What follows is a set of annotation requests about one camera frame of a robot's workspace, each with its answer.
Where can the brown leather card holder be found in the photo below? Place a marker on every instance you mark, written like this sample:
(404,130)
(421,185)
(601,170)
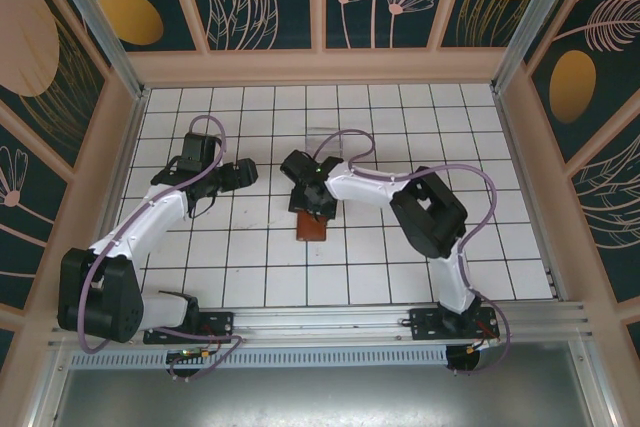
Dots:
(311,231)

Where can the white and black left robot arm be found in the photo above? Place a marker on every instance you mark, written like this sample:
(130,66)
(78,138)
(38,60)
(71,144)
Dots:
(145,227)

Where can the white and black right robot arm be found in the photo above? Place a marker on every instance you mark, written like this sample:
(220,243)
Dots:
(365,187)

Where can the small circuit board with LED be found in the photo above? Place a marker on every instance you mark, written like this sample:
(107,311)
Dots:
(187,354)

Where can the grey metal sheet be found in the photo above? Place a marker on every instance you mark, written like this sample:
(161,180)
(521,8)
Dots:
(320,397)

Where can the thin aluminium table edge rail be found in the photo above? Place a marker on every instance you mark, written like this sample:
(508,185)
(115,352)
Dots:
(513,147)
(131,147)

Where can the aluminium mounting rail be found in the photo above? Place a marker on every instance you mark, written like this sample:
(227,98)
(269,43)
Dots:
(320,319)

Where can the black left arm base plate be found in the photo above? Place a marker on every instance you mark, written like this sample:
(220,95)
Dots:
(222,324)

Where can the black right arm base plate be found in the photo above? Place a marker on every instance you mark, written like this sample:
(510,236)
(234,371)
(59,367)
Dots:
(425,327)

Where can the aluminium corner post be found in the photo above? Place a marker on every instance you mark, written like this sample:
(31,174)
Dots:
(100,22)
(537,22)

